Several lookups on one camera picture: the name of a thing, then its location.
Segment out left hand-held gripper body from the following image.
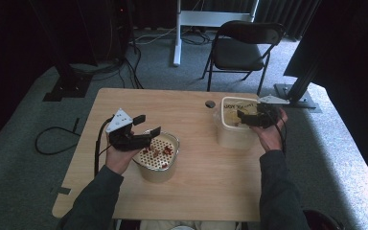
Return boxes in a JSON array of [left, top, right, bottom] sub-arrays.
[[105, 107, 148, 152]]

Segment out rectangular clear plastic container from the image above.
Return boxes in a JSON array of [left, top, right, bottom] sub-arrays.
[[213, 96, 269, 150]]

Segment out white metal desk frame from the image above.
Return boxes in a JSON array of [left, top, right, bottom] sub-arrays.
[[172, 0, 260, 67]]

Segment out white floor cable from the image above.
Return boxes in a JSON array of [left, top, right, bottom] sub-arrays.
[[133, 27, 177, 46]]

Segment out black stand with base plate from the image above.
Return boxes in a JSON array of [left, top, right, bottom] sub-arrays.
[[28, 0, 94, 103]]

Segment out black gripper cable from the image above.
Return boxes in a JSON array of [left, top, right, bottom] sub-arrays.
[[93, 116, 114, 177], [273, 123, 288, 155]]

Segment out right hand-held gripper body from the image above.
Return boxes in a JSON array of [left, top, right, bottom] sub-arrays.
[[257, 94, 291, 128]]

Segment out white perforated strainer insert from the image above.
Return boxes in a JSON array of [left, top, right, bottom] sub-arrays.
[[133, 133, 178, 172]]

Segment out black metal post with base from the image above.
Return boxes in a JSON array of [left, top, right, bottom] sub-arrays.
[[273, 60, 322, 114]]

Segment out dark curtain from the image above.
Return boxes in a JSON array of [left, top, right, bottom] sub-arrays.
[[283, 0, 368, 106]]

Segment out pile of red food pieces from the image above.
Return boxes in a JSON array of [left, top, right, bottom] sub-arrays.
[[143, 145, 174, 170]]

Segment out person's left hand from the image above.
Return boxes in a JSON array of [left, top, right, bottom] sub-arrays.
[[104, 133, 142, 176]]

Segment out person's right hand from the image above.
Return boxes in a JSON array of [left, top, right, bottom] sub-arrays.
[[250, 109, 289, 152]]

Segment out dark red seat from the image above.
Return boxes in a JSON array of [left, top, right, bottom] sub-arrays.
[[302, 209, 346, 230]]

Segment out bundle of black floor cables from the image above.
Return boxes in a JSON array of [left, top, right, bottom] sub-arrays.
[[70, 44, 146, 90]]

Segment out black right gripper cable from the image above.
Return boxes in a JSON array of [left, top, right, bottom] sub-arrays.
[[273, 123, 288, 155]]

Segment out black looped floor cable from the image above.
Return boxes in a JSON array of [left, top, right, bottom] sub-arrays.
[[34, 118, 81, 156]]

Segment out black folding chair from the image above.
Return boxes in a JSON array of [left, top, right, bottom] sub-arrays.
[[201, 20, 286, 96]]

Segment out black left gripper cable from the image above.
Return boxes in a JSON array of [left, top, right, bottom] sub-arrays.
[[93, 116, 114, 177]]

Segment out round metal-rimmed container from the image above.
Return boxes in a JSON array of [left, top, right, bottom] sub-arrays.
[[131, 128, 180, 184]]

